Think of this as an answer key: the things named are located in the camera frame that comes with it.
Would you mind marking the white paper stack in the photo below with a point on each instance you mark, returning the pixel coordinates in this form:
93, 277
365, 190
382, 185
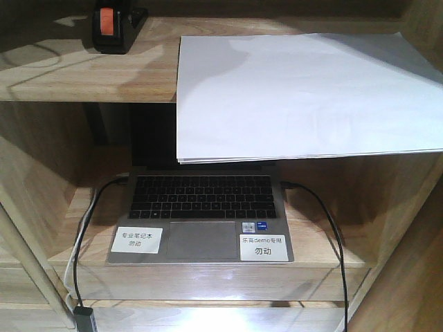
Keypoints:
275, 97

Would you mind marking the white label sticker left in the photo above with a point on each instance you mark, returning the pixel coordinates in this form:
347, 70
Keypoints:
137, 240

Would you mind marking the white label sticker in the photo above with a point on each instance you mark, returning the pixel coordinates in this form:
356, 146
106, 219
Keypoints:
263, 247
137, 240

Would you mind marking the white label sticker right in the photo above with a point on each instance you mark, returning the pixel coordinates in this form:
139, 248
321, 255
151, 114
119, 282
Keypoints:
263, 247

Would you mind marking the grey usb hub adapter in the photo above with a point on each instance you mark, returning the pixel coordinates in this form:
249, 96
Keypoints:
85, 319

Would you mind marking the wooden shelf unit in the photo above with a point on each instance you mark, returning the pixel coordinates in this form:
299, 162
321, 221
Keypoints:
389, 208

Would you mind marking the grey open laptop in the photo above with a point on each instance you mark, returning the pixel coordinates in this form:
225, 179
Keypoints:
202, 209

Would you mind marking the black stapler orange button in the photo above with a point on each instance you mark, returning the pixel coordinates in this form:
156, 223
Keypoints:
116, 25

